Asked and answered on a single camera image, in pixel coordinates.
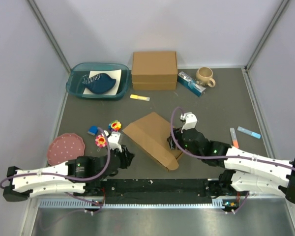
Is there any pink flower toy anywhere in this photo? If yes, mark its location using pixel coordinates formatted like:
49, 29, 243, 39
95, 134, 107, 150

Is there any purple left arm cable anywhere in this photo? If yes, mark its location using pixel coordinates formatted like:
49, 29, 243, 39
0, 127, 111, 214

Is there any beige ceramic mug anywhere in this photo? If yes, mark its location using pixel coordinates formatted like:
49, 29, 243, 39
196, 67, 216, 88

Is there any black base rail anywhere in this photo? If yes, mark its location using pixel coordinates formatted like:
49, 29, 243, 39
88, 179, 223, 204

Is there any orange grey marker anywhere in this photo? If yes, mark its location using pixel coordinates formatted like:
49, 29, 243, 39
230, 128, 239, 148

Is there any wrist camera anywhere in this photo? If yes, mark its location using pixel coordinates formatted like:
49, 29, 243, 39
104, 130, 122, 152
180, 112, 198, 131

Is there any rainbow flower toy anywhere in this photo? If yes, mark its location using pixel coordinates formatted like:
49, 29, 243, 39
108, 120, 122, 132

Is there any white paper sheet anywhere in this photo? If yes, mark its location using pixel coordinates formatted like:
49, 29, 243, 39
83, 69, 121, 95

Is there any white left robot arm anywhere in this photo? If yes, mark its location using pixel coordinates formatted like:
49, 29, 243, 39
0, 145, 135, 202

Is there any grey slotted cable duct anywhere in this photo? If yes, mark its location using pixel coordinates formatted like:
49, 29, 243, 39
39, 199, 230, 209

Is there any brown cardboard box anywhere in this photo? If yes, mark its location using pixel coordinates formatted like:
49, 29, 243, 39
123, 112, 182, 171

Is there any pink dotted plate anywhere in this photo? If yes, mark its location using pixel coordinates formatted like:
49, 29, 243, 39
47, 133, 86, 166

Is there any light blue marker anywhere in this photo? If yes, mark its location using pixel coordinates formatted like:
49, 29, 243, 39
237, 126, 261, 139

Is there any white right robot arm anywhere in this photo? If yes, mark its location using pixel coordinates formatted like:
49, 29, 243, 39
167, 128, 295, 204

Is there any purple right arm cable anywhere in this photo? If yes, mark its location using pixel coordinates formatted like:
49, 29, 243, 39
171, 107, 295, 173

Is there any blue toothbrush package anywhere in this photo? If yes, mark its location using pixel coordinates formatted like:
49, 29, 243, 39
177, 71, 206, 97

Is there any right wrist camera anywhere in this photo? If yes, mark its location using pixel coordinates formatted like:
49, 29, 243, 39
180, 112, 198, 131

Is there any dark blue fish plate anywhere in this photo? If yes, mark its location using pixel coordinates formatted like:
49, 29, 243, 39
82, 73, 117, 94

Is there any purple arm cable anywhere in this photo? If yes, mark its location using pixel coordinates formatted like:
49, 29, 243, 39
0, 127, 111, 214
171, 107, 295, 173

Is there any blue eraser block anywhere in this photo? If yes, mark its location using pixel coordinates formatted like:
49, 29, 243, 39
88, 125, 98, 136

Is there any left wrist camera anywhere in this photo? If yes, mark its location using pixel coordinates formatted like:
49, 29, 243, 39
104, 130, 122, 152

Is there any teal plastic bin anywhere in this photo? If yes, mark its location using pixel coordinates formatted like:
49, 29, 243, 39
66, 62, 131, 100

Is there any upper folded cardboard box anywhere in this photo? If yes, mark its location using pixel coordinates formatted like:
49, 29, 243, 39
131, 51, 177, 83

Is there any yellow glue stick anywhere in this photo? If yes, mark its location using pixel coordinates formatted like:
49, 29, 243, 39
130, 94, 150, 101

